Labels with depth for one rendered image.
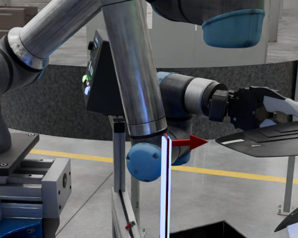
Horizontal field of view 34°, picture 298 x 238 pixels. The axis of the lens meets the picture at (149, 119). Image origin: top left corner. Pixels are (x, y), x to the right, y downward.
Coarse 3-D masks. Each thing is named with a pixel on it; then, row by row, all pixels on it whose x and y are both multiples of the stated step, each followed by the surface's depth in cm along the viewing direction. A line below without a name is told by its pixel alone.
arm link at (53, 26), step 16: (64, 0) 102; (80, 0) 100; (96, 0) 100; (48, 16) 104; (64, 16) 102; (80, 16) 102; (16, 32) 110; (32, 32) 106; (48, 32) 105; (64, 32) 105; (0, 48) 108; (16, 48) 108; (32, 48) 108; (48, 48) 108; (16, 64) 109; (32, 64) 110; (16, 80) 111; (32, 80) 118
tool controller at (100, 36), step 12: (96, 36) 137; (96, 48) 130; (108, 48) 122; (96, 60) 124; (108, 60) 123; (96, 72) 123; (108, 72) 124; (96, 84) 124; (108, 84) 125; (84, 96) 135; (96, 96) 125; (108, 96) 126; (120, 96) 126; (96, 108) 126; (108, 108) 127; (120, 108) 127
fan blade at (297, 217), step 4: (296, 208) 103; (292, 212) 101; (288, 216) 100; (292, 216) 98; (296, 216) 96; (284, 220) 99; (288, 220) 97; (292, 220) 95; (296, 220) 94; (280, 224) 98; (284, 224) 96; (288, 224) 95; (276, 228) 98; (280, 228) 96; (284, 228) 94
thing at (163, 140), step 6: (162, 138) 71; (162, 144) 71; (162, 150) 71; (162, 156) 71; (162, 162) 71; (162, 168) 72; (162, 174) 72; (162, 180) 72; (162, 186) 72; (162, 192) 72; (162, 198) 73; (162, 204) 73; (162, 210) 73; (162, 216) 73; (162, 222) 73; (162, 228) 74; (162, 234) 74
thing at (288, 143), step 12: (240, 132) 82; (252, 132) 79; (264, 132) 76; (276, 132) 75; (288, 132) 74; (228, 144) 72; (240, 144) 71; (276, 144) 69; (288, 144) 69; (264, 156) 63; (276, 156) 63
